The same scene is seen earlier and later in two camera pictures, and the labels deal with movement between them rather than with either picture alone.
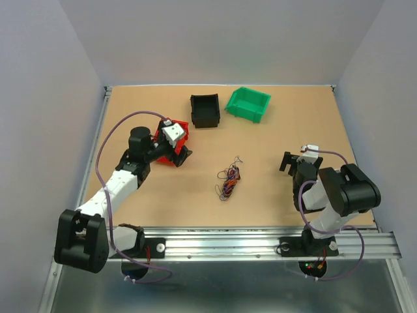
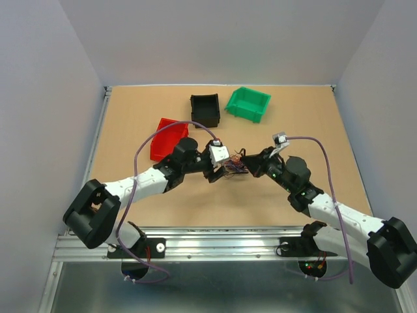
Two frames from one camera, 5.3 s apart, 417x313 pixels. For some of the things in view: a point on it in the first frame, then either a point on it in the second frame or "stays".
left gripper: [183, 153] -> [220, 172]
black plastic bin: [205, 110] stays
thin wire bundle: [232, 174] -> [234, 164]
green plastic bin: [248, 104] stays
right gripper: [288, 158] -> [256, 165]
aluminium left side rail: [47, 299] stays
